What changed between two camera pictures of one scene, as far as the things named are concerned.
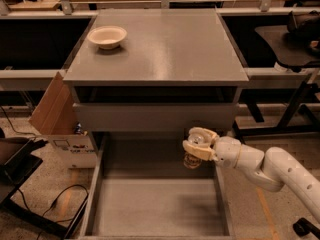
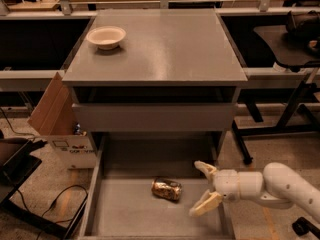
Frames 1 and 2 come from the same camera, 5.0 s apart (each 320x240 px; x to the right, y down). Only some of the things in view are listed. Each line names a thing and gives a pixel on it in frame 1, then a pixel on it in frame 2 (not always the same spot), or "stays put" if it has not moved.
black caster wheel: [303, 228] stays put
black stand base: [13, 169] stays put
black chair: [297, 44] stays put
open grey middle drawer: [144, 190] stays put
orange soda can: [191, 161] → [166, 189]
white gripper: [227, 153] → [226, 183]
